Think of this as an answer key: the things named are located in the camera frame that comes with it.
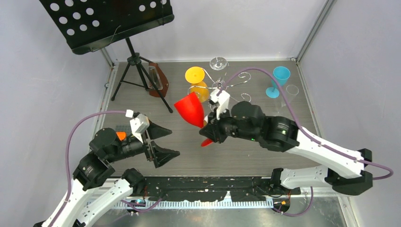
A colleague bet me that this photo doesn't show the chrome wine glass rack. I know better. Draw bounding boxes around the chrome wine glass rack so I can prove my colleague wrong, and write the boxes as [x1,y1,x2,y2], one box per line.
[187,67,252,139]

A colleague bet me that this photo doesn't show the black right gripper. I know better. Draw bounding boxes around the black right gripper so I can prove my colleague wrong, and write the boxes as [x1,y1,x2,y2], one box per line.
[200,106,259,144]

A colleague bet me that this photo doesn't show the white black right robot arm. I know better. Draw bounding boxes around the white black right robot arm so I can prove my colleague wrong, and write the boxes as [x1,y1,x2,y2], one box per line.
[200,101,373,196]

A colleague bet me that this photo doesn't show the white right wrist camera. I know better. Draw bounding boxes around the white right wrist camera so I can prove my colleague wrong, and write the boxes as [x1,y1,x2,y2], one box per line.
[209,89,230,120]

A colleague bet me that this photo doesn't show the yellow wine glass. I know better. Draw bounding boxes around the yellow wine glass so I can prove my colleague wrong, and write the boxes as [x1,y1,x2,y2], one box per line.
[185,66,209,103]

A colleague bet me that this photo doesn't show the grey building baseplate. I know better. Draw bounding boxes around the grey building baseplate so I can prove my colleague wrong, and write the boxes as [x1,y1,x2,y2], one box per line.
[115,125,131,134]

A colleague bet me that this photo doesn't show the red wine glass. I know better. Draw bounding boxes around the red wine glass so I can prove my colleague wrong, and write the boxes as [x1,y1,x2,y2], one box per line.
[174,92,208,129]

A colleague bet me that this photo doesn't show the black music stand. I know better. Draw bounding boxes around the black music stand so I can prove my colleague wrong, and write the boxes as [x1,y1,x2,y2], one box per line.
[40,0,174,113]

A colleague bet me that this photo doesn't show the blue wine glass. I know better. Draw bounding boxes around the blue wine glass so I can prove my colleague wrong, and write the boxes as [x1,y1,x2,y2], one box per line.
[266,66,291,98]

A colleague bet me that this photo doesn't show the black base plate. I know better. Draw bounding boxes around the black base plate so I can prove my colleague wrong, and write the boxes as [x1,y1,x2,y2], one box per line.
[131,176,300,202]

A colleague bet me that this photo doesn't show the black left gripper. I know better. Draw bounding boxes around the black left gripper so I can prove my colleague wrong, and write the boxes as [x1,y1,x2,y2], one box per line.
[108,120,181,165]

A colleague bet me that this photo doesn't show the orange curved toy tube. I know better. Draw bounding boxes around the orange curved toy tube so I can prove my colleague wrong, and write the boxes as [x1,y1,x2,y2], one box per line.
[116,131,127,141]

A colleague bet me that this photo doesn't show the brown wooden metronome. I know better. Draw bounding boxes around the brown wooden metronome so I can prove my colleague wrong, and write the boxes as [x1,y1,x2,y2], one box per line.
[148,62,169,97]

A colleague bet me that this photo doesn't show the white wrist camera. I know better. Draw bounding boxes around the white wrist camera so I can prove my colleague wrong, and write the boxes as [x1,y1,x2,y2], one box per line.
[209,89,230,120]
[125,109,150,144]

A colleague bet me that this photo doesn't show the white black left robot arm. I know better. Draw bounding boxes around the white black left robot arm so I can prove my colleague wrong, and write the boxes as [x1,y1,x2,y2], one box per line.
[35,115,180,227]

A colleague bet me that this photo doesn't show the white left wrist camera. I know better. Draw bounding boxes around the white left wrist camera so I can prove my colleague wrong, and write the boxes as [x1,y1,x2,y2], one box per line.
[125,109,150,144]

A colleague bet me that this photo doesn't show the clear wine glass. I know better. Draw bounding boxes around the clear wine glass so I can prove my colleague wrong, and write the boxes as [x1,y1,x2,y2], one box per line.
[209,56,229,79]
[279,85,299,108]

